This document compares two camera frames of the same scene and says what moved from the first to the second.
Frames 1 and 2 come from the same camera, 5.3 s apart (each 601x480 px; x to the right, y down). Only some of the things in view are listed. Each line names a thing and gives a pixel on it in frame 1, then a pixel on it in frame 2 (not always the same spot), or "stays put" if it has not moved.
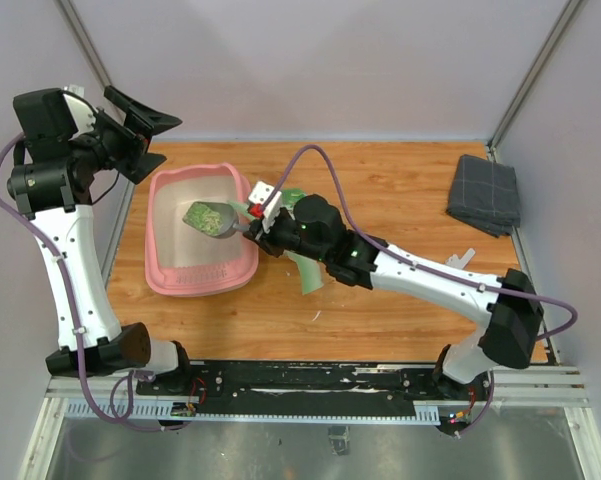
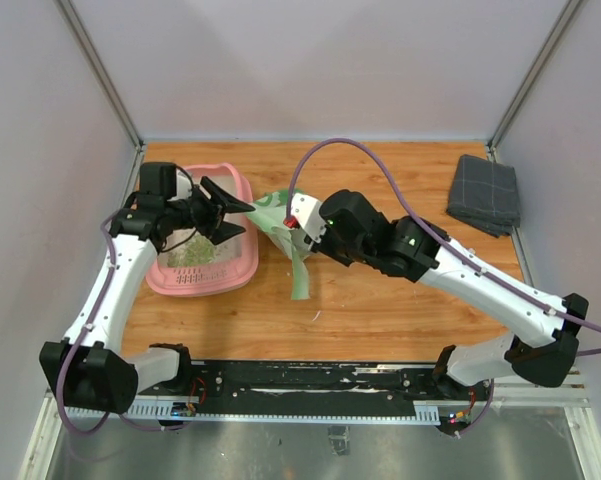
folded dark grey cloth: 485,195 stays put
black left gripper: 132,165 -> 215,228
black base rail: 311,384 stays put
